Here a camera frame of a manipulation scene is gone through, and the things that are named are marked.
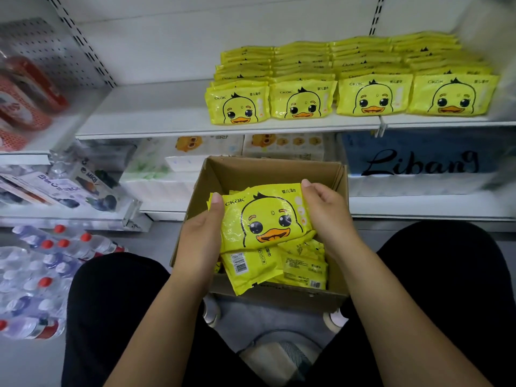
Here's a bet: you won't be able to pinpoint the brown cardboard box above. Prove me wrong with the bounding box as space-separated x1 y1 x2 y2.
169 155 352 313

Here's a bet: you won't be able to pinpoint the person's right hand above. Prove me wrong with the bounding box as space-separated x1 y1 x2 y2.
300 178 364 256

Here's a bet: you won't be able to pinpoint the white metal shelf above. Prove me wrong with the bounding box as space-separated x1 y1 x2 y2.
75 0 516 223

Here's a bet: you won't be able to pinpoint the person's left forearm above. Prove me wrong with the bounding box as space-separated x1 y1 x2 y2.
105 270 223 387

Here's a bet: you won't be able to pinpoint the person's right cream clog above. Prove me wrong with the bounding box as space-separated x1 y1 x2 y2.
322 309 349 334

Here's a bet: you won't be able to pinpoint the person's left hand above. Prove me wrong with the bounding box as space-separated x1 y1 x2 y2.
173 191 227 291

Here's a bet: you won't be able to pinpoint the person's cream clog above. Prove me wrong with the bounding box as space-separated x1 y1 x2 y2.
203 296 223 327
322 309 349 334

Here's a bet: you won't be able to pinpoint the person's black trousers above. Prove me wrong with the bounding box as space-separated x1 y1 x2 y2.
62 220 516 387

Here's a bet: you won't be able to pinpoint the metal frame stool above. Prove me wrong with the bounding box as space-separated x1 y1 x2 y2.
238 330 324 387

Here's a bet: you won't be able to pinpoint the pack of red-capped bottles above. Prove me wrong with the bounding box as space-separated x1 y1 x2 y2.
0 224 126 339

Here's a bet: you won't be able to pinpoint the person's right forearm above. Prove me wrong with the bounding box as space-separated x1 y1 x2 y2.
322 236 493 387

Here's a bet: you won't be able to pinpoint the white pegboard shelf unit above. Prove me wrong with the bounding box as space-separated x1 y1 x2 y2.
0 0 154 231

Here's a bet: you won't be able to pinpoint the green white tissue pack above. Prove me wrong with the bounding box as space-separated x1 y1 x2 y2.
121 137 195 202

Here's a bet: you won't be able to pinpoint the MIQI boxes with fruit print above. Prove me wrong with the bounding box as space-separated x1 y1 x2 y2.
0 161 122 210

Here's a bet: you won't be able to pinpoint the person's left cream clog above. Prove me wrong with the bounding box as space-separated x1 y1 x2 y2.
203 296 223 327

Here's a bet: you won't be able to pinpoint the yellow duck packet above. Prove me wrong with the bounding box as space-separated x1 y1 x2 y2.
207 183 317 253

